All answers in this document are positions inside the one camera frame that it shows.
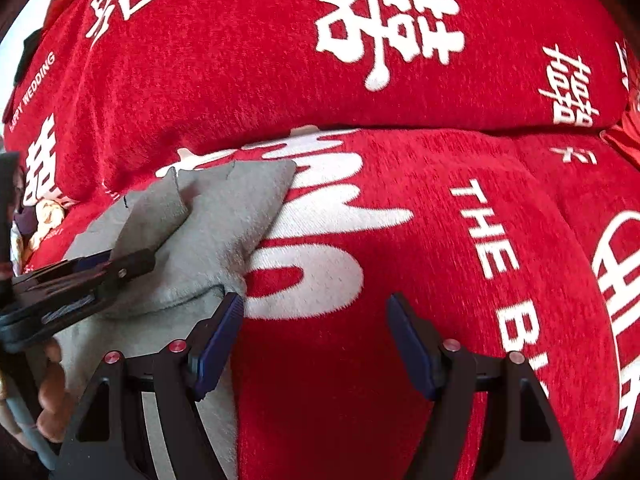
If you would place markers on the black object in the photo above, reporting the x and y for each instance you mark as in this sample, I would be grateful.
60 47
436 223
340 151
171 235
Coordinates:
29 55

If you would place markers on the person's left hand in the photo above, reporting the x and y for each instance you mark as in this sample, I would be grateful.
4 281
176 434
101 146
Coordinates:
52 400

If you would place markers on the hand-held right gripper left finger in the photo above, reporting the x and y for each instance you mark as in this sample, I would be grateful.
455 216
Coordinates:
217 345

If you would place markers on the cream plush toy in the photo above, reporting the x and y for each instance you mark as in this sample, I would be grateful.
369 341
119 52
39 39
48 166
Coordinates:
45 215

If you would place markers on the red printed sofa seat cushion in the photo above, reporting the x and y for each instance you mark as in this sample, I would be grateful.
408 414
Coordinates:
400 235

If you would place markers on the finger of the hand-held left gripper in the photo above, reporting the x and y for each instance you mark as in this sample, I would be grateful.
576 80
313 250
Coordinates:
45 317
90 270

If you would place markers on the grey small clothes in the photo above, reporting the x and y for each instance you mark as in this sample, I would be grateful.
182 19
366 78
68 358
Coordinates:
210 220

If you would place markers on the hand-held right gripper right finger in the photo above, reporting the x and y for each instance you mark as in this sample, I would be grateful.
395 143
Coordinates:
412 345

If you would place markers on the red printed sofa back cushion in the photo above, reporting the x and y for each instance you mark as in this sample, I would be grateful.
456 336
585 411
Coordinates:
250 85

